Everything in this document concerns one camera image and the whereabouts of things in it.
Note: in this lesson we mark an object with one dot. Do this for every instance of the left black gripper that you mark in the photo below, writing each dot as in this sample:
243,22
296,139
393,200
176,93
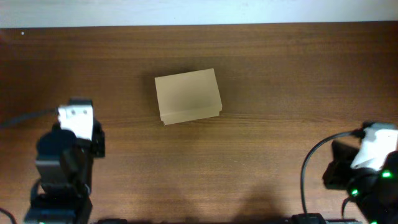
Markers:
98,144

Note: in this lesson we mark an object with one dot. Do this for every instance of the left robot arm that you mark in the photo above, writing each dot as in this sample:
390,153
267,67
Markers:
65,164

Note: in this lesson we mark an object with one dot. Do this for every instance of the cardboard box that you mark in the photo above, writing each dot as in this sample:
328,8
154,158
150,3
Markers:
188,96

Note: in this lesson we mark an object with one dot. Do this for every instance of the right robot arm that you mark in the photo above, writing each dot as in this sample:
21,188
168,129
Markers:
367,174

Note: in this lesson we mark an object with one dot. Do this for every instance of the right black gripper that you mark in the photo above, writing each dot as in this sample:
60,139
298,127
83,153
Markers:
337,165

